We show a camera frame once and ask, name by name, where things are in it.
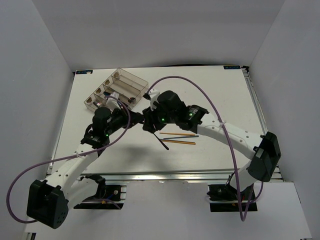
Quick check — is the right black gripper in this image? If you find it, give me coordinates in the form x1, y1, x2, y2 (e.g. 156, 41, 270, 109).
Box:
142, 101, 177, 134

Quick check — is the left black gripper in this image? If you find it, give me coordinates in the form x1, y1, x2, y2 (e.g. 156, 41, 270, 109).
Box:
105, 104, 143, 136

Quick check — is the black spoon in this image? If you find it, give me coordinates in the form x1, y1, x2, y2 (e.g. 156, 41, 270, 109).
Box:
153, 133, 170, 151
103, 91, 136, 104

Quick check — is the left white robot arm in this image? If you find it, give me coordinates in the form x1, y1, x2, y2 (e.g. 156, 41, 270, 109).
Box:
26, 107, 144, 229

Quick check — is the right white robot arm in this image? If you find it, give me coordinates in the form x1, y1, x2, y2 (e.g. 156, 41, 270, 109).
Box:
142, 89, 282, 200

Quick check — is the orange black chopstick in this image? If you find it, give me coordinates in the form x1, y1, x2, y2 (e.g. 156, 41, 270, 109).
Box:
159, 132, 196, 136

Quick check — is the clear compartment organizer tray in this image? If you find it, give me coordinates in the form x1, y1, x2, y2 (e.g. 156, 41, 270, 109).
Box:
84, 68, 149, 112

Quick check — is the orange chopstick lower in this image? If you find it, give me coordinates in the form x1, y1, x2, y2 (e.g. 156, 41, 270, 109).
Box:
161, 139, 196, 145

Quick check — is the grey chopstick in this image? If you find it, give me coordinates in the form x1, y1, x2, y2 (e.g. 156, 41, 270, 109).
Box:
162, 135, 199, 140

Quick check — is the left blue table sticker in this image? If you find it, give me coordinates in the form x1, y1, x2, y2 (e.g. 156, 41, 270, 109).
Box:
75, 69, 93, 75

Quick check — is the blue table sticker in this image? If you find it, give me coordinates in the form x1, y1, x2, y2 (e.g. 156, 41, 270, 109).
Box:
75, 69, 93, 75
223, 65, 241, 70

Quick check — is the white front cover board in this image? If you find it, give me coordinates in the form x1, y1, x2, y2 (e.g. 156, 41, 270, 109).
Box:
25, 181, 312, 240

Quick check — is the right blue table sticker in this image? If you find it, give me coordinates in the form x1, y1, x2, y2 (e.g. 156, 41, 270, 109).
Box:
223, 65, 241, 70

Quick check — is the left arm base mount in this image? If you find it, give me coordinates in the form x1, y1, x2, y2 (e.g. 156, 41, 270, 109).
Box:
74, 184, 127, 210

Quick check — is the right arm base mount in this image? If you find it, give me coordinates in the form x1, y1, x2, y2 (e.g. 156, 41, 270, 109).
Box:
206, 184, 256, 213

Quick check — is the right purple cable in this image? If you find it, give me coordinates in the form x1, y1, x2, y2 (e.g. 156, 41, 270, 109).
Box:
144, 76, 264, 222

